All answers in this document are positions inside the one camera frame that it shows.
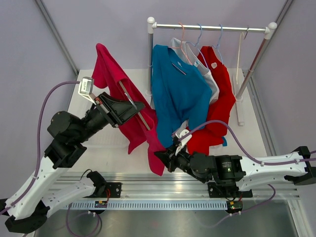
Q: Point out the aluminium mounting rail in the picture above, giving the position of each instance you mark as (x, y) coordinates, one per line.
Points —
(173, 186)

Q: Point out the blue t shirt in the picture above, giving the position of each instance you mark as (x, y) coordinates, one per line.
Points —
(179, 93)

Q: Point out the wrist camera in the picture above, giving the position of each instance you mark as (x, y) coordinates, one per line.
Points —
(181, 139)
(86, 89)

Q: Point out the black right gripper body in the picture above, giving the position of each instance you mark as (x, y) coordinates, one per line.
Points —
(173, 160)

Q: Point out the light blue hanger right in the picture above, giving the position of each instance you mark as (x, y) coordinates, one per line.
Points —
(219, 42)

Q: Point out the red t shirt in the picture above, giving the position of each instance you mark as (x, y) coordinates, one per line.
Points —
(213, 134)

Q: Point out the white t shirt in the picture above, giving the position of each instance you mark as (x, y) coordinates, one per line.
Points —
(198, 63)

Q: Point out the pink hanger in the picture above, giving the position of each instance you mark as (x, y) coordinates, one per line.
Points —
(181, 48)

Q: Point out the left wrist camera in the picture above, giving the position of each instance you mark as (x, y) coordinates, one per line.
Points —
(86, 89)

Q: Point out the clear plastic basket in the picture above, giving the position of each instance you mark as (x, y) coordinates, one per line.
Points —
(108, 138)

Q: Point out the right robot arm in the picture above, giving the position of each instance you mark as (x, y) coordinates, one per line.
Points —
(234, 174)

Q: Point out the cream white hanger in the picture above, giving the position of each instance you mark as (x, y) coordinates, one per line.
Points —
(239, 54)

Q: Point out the metal clothes rack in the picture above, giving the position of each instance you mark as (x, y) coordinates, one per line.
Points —
(238, 86)

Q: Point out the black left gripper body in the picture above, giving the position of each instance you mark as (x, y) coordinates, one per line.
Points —
(108, 111)

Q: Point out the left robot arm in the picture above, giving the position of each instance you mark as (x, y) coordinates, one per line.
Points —
(31, 206)

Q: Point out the white slotted cable duct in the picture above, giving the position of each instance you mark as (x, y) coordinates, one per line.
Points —
(150, 205)

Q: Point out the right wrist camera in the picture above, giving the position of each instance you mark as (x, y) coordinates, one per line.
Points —
(181, 139)

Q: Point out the magenta t shirt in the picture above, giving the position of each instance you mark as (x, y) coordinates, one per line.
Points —
(108, 73)

